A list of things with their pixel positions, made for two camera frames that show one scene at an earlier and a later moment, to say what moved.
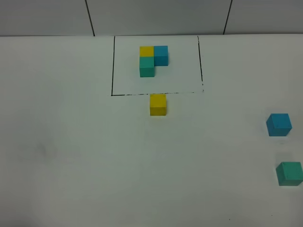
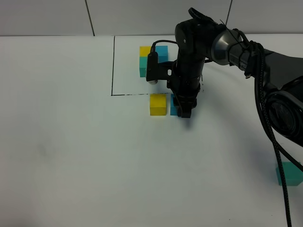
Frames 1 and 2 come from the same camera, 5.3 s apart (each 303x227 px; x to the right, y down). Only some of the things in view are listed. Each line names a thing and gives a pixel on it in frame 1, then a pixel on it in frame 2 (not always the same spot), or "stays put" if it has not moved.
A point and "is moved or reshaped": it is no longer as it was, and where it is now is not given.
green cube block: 289,173 stays put
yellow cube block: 158,104 stays put
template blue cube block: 161,55 stays put
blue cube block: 279,125 is moved or reshaped
